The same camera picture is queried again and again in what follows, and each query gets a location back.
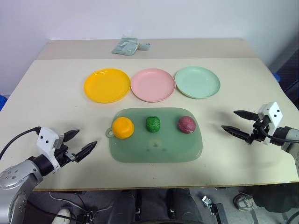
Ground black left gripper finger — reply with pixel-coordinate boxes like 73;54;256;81
63;129;80;143
74;140;98;163

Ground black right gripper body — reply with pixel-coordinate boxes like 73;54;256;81
246;118;270;146

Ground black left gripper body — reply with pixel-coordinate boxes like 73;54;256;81
54;144;78;168

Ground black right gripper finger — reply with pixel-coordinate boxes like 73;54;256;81
221;125;251;142
234;110;259;121

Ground orange ball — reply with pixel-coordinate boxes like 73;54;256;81
112;116;135;140

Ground dark red ball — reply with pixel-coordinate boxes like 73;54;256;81
177;116;196;135

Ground mint green plastic plate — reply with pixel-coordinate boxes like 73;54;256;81
174;66;221;100

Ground yellow plastic plate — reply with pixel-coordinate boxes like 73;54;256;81
84;68;131;104

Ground green ball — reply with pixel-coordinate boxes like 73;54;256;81
146;115;162;133

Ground pink plastic plate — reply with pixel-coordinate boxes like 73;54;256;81
130;68;176;103

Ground white shoe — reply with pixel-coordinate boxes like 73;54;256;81
51;208;71;224

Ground black carbon pattern case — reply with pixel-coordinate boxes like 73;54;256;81
277;53;299;94

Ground dark trouser leg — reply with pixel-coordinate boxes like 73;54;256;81
240;181;299;213

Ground grey sneaker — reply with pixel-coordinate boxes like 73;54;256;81
233;192;258;212

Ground translucent green tray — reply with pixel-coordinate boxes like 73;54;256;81
105;107;203;164

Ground blue plastic crate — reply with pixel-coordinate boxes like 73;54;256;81
0;94;8;111

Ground clear plastic bag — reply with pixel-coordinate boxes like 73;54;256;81
111;33;151;57

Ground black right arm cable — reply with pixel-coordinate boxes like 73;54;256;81
260;127;285;142

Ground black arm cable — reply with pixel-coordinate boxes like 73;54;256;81
260;127;285;142
0;126;42;161

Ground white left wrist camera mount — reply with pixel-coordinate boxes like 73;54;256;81
36;126;65;174

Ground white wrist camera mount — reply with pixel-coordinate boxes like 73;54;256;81
256;101;284;146
36;126;65;174

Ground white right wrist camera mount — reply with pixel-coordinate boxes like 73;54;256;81
256;101;284;146

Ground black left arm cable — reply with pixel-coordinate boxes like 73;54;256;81
0;126;42;161

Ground thin black floor cable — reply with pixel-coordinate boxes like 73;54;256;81
48;191;113;224

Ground black metal bracket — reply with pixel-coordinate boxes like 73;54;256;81
200;195;227;224

